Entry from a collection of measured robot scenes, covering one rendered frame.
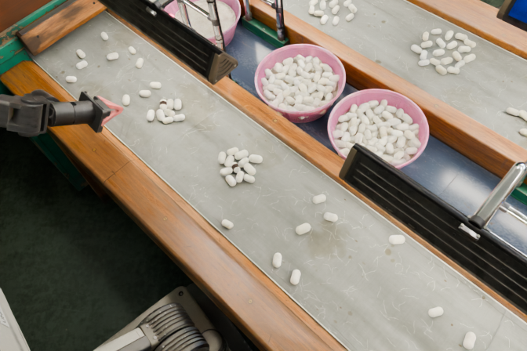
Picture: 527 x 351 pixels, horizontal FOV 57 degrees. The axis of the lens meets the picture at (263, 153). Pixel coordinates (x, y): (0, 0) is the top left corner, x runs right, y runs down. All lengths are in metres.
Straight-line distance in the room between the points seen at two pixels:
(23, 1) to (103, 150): 0.55
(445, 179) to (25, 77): 1.29
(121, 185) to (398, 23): 0.99
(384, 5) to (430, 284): 0.93
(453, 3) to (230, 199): 0.95
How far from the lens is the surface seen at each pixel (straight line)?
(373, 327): 1.14
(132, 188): 1.31
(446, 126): 1.40
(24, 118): 1.19
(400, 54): 1.56
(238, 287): 1.14
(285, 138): 1.31
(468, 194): 1.38
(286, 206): 1.23
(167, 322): 1.12
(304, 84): 1.46
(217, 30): 1.36
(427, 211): 0.85
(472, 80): 1.53
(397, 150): 1.34
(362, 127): 1.36
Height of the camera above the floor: 1.84
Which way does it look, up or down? 57 degrees down
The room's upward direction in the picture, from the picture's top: 9 degrees counter-clockwise
